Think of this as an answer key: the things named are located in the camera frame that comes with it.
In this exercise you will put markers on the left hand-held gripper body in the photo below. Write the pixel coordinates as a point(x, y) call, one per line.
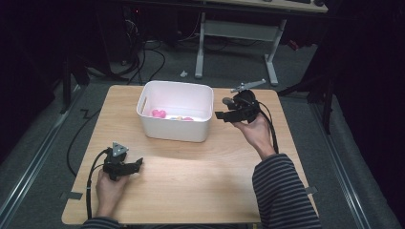
point(115, 162)

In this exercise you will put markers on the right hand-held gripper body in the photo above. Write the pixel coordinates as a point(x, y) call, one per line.
point(246, 105)

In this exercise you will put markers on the pink and blue doll toy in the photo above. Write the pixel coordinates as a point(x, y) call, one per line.
point(181, 118)

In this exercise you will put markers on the white plastic storage bin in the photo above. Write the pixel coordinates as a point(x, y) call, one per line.
point(175, 109)

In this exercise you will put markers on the pink bone toy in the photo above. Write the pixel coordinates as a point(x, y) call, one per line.
point(159, 113)

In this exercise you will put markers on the person's right hand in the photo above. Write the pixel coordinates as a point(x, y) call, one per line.
point(256, 133)

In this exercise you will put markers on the person's left hand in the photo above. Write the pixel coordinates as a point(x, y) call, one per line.
point(110, 194)

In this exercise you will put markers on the grey table grommet hole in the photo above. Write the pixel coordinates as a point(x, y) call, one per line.
point(228, 101)

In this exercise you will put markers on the grey tape strip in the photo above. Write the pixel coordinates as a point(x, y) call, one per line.
point(311, 190)
point(72, 195)

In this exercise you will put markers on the white paper scrap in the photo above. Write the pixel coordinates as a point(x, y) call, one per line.
point(183, 73)

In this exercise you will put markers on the black metal stand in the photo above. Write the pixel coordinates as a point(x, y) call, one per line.
point(68, 82)
point(318, 92)

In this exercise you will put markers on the white-framed wooden desk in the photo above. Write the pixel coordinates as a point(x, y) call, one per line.
point(238, 30)

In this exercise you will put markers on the small red object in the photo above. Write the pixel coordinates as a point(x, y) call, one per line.
point(293, 45)

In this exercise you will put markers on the metal floor rail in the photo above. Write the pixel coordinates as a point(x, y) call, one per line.
point(35, 159)
point(340, 165)

